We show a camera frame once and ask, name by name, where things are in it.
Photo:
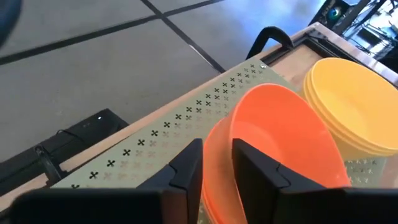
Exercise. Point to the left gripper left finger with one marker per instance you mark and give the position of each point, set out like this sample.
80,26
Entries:
174,186

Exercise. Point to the black electronics box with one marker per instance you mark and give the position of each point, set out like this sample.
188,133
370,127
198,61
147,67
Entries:
93,127

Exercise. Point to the orange plastic mini bowl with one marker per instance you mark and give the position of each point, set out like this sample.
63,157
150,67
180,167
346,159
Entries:
280,124
217,174

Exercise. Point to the pale green perforated metal shelf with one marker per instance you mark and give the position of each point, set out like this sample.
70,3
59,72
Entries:
186,137

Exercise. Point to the yellow plastic mini bowl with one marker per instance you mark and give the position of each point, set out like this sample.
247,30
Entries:
363,154
307,91
357,102

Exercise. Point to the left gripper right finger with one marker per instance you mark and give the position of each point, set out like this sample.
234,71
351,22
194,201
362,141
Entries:
264,186

